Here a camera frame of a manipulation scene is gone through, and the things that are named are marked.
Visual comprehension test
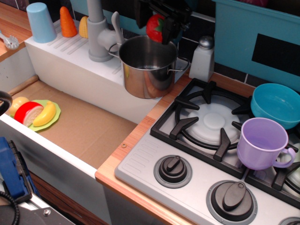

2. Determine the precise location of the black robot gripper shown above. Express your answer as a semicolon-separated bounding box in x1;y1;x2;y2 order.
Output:
136;0;192;45

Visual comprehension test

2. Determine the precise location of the red toy strawberry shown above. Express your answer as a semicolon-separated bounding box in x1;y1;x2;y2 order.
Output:
146;14;165;43

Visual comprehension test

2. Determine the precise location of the stainless steel pot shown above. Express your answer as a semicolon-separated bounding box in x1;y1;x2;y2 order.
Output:
108;36;189;99

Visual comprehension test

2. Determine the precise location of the grey toy faucet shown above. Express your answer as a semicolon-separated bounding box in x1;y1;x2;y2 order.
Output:
87;0;125;62

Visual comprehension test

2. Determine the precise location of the white salt shaker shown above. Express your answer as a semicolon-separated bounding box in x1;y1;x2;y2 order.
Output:
189;36;215;82

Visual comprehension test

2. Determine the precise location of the yellow toy corn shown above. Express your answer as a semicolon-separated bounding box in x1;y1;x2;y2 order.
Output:
78;16;88;38

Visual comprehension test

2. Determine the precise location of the black stove grate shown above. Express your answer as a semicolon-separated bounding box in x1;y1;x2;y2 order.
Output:
150;78;253;179

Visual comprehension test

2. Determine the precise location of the light blue plastic cup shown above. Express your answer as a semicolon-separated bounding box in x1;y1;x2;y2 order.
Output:
26;2;57;44

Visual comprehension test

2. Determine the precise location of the brown cardboard sheet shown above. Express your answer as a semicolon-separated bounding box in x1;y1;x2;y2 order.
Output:
9;81;137;169

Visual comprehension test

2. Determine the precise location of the blue plastic bowl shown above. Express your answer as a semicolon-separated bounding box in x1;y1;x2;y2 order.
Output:
250;83;300;129

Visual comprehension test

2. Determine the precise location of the green plastic plate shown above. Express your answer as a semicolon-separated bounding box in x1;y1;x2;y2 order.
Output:
8;97;61;131

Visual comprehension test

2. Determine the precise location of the yellow toy banana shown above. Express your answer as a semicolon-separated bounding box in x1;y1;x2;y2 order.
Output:
33;101;56;127

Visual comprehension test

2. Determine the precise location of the white slotted spoon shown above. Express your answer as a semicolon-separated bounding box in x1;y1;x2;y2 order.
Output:
0;32;19;50

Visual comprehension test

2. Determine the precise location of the grey toy stove top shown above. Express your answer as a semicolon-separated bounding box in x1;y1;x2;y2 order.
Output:
114;78;300;225

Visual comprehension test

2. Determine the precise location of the small black stove knob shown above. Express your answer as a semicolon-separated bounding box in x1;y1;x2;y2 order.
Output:
153;155;193;189

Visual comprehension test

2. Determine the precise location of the purple plastic cup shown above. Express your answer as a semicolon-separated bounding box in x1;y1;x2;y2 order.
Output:
237;118;296;171

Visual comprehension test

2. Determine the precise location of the red toy apple slice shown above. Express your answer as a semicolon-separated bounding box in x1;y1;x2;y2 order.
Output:
14;101;44;127

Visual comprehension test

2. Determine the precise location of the yellow toy lemon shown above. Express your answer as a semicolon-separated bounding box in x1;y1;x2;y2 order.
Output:
8;97;30;116

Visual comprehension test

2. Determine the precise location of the large black stove knob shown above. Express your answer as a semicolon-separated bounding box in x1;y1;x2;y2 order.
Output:
206;180;258;225

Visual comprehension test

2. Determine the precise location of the blue clamp device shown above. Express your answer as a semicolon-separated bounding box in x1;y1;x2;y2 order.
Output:
0;137;40;203

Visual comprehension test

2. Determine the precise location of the black braided cable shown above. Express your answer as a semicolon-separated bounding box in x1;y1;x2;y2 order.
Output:
0;191;21;225

